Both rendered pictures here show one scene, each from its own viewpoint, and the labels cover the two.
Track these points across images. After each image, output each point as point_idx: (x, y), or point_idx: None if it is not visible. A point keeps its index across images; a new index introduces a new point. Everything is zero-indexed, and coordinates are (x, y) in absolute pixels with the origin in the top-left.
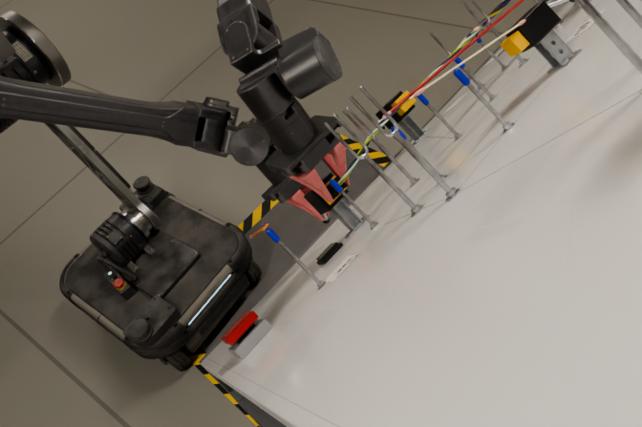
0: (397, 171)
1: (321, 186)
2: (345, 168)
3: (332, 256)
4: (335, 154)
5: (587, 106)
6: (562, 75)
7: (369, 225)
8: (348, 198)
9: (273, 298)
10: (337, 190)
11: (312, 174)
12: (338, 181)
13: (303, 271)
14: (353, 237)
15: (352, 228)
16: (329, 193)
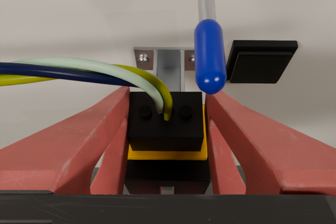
0: (11, 121)
1: (250, 116)
2: (97, 106)
3: (273, 36)
4: (78, 161)
5: None
6: None
7: None
8: None
9: (316, 131)
10: (221, 33)
11: (308, 166)
12: (158, 96)
13: (267, 116)
14: (216, 13)
15: (184, 58)
16: (217, 96)
